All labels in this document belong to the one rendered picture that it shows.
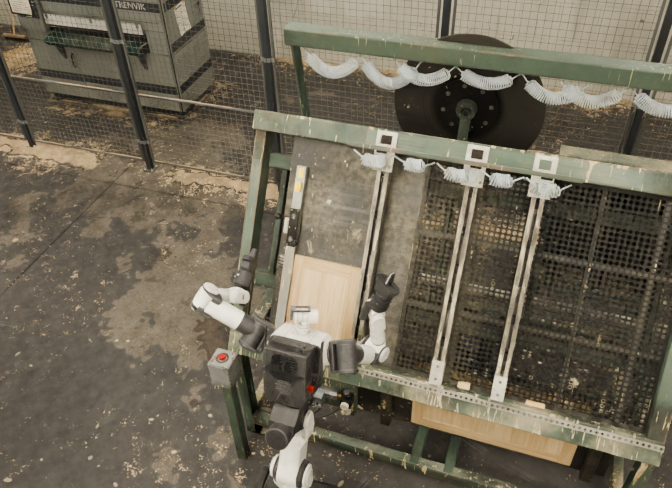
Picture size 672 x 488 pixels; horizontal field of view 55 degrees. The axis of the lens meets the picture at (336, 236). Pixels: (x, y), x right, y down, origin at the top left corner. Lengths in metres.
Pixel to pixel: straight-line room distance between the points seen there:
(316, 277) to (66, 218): 3.37
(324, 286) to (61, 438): 2.08
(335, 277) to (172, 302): 2.07
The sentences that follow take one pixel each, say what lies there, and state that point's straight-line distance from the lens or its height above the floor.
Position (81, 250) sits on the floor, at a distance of 5.86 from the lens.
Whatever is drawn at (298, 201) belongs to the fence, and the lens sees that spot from 3.33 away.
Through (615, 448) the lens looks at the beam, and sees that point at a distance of 3.41.
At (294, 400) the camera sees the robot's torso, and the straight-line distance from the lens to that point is 2.93.
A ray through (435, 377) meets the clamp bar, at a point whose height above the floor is 0.95.
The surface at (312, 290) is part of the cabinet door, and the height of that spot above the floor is 1.16.
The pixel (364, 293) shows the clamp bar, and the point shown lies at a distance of 3.29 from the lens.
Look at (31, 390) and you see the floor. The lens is 4.93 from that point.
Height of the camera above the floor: 3.56
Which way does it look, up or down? 40 degrees down
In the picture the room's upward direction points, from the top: 2 degrees counter-clockwise
